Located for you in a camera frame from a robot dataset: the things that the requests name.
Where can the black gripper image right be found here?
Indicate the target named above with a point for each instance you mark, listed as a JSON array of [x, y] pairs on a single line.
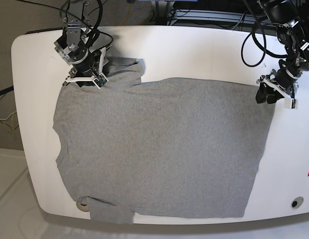
[[285, 77]]

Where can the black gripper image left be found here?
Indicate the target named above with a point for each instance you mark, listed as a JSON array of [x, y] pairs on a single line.
[[86, 66]]

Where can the grey T-shirt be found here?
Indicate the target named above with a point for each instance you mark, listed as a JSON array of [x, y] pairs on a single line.
[[178, 147]]

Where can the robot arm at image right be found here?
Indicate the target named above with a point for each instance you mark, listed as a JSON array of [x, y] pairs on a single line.
[[283, 14]]

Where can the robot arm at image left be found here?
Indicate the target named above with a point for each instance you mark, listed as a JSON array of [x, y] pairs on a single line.
[[73, 45]]

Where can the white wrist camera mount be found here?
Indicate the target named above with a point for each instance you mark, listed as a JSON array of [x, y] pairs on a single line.
[[98, 79], [290, 101]]

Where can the aluminium extrusion frame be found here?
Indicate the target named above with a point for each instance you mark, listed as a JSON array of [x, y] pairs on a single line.
[[211, 16]]

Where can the grey table cable grommet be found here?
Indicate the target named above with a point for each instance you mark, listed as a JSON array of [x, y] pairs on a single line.
[[297, 202]]

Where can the beige table cable grommet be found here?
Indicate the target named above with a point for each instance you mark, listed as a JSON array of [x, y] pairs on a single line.
[[82, 207]]

